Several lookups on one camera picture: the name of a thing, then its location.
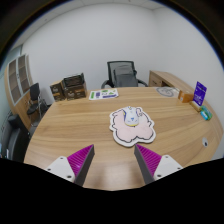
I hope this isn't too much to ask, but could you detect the purple table sign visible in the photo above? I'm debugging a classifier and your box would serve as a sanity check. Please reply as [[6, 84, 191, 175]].
[[189, 81, 208, 112]]

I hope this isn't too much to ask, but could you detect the wooden shelf unit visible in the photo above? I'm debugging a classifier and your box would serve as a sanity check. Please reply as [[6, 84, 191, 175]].
[[3, 53, 36, 121]]

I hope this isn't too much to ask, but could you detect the white blue yellow computer mouse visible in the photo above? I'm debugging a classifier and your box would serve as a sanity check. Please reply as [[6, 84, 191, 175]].
[[122, 106, 141, 128]]

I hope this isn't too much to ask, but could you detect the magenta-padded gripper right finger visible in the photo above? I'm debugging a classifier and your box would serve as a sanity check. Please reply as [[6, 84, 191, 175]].
[[133, 143, 184, 186]]

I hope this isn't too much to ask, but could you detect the black box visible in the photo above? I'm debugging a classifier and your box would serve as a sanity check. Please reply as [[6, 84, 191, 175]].
[[63, 72, 86, 89]]

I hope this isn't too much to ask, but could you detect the large brown cardboard box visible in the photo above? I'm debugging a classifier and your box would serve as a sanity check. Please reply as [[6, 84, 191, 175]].
[[61, 81, 88, 101]]

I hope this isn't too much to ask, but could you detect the black leather sofa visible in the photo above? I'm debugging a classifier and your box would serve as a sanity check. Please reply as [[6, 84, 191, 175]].
[[0, 111, 33, 163]]

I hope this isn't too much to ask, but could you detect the small teal box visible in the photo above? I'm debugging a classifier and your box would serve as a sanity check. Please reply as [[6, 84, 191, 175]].
[[199, 106, 213, 121]]

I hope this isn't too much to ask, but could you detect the small orange-brown box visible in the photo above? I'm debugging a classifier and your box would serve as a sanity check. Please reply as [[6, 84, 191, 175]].
[[177, 89, 195, 104]]

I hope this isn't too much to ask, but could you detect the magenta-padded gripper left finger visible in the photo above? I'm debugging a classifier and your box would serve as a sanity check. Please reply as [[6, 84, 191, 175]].
[[44, 144, 96, 187]]

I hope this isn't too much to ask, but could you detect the grey mesh office chair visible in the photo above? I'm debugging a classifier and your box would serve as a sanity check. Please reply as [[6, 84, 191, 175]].
[[100, 60, 149, 89]]

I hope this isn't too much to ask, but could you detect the black visitor chair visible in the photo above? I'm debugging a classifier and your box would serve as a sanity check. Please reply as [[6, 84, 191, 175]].
[[26, 82, 51, 118]]

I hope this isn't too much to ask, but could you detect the white printed sticker sheet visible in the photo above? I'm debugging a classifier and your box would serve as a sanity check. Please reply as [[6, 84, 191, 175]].
[[88, 88, 120, 101]]

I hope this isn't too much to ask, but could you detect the pink cloud-shaped mouse pad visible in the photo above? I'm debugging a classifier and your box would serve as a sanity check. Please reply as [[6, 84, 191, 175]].
[[109, 105, 157, 147]]

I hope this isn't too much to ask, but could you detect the wooden side desk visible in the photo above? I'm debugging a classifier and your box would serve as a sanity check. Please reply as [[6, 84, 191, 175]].
[[148, 69, 196, 98]]

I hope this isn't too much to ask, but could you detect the small brown cardboard box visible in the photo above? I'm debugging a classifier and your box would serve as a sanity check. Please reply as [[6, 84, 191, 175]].
[[49, 80, 67, 102]]

